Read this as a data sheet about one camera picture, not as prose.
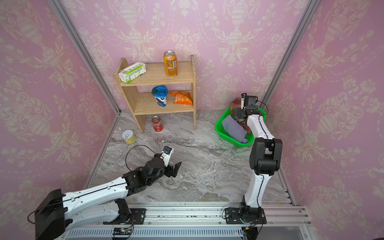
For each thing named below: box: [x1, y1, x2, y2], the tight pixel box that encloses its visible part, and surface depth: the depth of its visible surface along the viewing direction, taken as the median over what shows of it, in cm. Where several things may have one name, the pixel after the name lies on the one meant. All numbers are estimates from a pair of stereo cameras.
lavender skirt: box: [222, 115, 248, 143], surface depth 105 cm
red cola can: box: [151, 115, 164, 133], surface depth 104 cm
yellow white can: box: [121, 129, 136, 144], surface depth 102 cm
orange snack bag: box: [170, 91, 194, 105], surface depth 94 cm
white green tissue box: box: [118, 62, 147, 83], surface depth 76 cm
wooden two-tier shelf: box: [114, 55, 197, 134], surface depth 85 cm
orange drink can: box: [163, 50, 178, 77], surface depth 73 cm
